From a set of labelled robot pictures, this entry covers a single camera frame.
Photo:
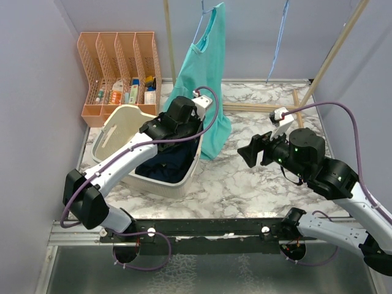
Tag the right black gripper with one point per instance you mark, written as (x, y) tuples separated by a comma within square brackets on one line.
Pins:
[(250, 152)]

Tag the navy blue t shirt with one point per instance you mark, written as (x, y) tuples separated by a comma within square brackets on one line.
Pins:
[(170, 165)]

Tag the teal t shirt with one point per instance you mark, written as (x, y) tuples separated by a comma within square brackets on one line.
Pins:
[(204, 66)]

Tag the light blue wire hanger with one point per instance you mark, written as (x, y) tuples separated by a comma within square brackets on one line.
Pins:
[(279, 39)]

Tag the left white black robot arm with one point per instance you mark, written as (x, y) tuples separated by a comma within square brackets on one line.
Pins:
[(168, 133)]

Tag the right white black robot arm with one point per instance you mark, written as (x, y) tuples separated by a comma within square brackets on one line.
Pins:
[(302, 153)]

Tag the white blue box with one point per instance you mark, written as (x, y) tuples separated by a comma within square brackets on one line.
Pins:
[(150, 96)]

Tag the yellow black sponge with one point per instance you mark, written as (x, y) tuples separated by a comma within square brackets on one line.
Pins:
[(149, 81)]

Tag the green white box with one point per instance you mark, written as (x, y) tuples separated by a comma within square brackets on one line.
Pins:
[(134, 90)]

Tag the cream plastic laundry basket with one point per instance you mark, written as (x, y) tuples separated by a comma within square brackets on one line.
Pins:
[(118, 129)]

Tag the orange white packet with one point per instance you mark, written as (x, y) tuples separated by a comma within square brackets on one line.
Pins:
[(116, 93)]

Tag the orange plastic file organizer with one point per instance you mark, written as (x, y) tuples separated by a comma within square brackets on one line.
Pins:
[(109, 56)]

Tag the small bottle in organizer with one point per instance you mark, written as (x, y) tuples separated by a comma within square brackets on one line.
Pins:
[(100, 96)]

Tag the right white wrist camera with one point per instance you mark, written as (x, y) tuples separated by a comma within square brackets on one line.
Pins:
[(281, 121)]

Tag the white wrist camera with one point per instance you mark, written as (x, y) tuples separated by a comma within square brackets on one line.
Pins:
[(202, 103), (281, 121)]

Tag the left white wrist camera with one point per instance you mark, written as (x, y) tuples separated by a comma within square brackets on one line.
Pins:
[(202, 103)]

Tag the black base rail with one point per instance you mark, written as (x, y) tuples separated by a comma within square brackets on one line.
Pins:
[(207, 236)]

